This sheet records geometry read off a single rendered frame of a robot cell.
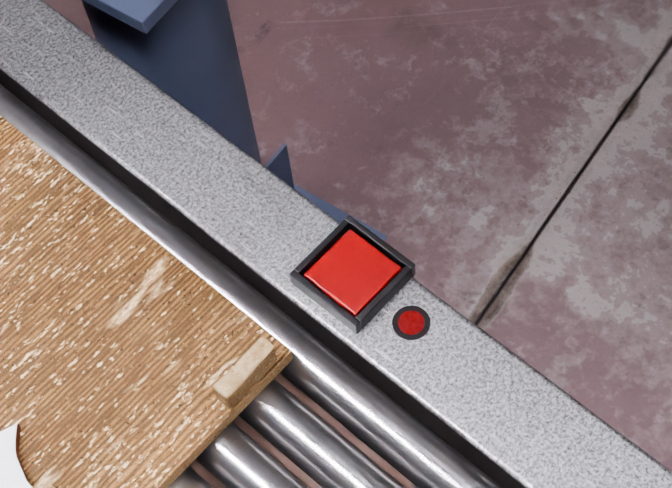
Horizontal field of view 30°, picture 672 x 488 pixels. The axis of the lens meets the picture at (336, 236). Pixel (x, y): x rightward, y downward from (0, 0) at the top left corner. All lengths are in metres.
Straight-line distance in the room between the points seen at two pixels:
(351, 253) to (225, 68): 0.59
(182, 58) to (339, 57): 0.86
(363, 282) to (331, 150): 1.20
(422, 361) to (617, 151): 1.27
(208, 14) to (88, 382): 0.61
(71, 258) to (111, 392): 0.13
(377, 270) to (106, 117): 0.31
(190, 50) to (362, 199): 0.73
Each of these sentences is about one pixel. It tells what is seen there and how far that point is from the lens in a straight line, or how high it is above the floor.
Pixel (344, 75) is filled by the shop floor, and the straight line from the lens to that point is 2.34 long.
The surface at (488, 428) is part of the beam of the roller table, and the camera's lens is 1.01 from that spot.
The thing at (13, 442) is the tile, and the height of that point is 0.95.
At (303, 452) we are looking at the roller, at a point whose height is 0.92.
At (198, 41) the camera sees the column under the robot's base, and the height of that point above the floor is 0.69.
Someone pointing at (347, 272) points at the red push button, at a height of 0.93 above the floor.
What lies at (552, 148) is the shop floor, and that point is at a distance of 2.25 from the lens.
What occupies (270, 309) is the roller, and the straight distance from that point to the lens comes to 1.06.
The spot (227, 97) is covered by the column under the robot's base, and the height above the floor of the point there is 0.55.
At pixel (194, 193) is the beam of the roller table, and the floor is 0.92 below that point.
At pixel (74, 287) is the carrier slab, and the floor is 0.94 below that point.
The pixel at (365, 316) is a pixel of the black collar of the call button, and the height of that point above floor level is 0.93.
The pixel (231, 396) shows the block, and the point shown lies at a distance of 0.99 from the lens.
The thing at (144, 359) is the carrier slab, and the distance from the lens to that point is 1.04.
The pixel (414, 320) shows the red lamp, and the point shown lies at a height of 0.92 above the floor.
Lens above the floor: 1.86
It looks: 60 degrees down
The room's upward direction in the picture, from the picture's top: 7 degrees counter-clockwise
